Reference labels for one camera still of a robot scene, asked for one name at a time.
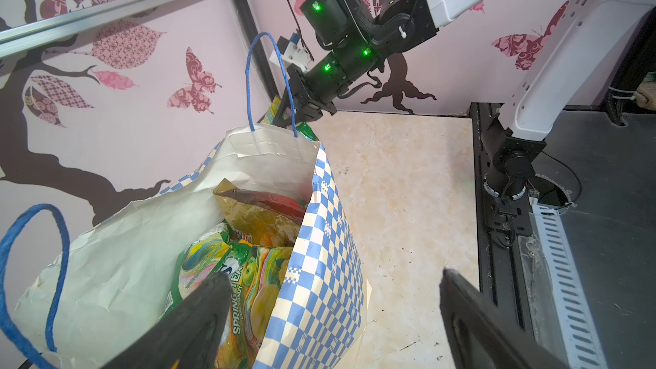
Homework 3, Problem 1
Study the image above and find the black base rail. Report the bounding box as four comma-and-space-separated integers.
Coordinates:
469, 102, 533, 334

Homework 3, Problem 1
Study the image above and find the colourful spring tea candy bag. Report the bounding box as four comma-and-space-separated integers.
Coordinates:
164, 220, 292, 368

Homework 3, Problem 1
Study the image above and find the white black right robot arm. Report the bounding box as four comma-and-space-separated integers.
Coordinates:
312, 0, 645, 233

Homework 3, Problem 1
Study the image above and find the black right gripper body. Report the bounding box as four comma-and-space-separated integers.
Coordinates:
273, 66, 338, 127

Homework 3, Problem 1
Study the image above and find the red gold fruit candy bag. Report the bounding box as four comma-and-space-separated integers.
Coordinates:
213, 179, 307, 247

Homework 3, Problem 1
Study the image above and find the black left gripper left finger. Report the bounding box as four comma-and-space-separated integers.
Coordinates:
105, 273, 232, 368

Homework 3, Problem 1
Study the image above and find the slotted white cable duct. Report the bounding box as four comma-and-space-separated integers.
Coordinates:
531, 204, 608, 368

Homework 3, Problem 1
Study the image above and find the blue checkered paper bag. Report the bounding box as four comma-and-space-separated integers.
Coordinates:
0, 31, 372, 369

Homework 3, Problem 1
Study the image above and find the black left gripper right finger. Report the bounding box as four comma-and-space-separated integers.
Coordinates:
439, 268, 567, 369

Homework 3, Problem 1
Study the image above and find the aluminium rail left wall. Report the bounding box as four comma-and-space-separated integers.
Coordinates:
1, 0, 177, 59

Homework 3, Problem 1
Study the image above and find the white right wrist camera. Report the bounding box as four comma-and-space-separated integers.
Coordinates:
276, 32, 312, 73

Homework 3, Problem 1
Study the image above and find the green Fox's candy bag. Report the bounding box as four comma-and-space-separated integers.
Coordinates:
261, 97, 319, 141

